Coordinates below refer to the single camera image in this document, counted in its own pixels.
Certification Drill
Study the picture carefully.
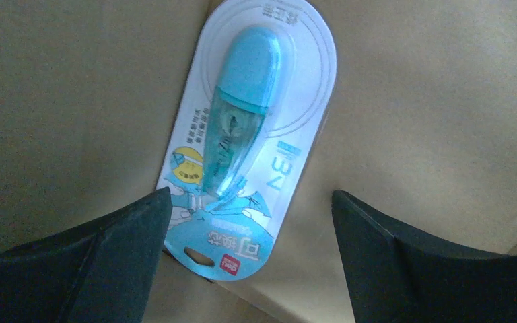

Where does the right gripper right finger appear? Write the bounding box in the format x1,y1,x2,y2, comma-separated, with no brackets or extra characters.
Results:
331,190,517,322

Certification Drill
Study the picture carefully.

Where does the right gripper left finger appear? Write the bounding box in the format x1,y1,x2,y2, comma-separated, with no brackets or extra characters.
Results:
0,188,172,322

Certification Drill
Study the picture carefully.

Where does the brown cardboard express box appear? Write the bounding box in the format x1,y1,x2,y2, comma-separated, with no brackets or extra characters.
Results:
0,1,517,322

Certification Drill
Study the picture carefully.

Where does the blue correction tape blister pack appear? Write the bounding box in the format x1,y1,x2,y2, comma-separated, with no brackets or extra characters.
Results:
156,1,337,281

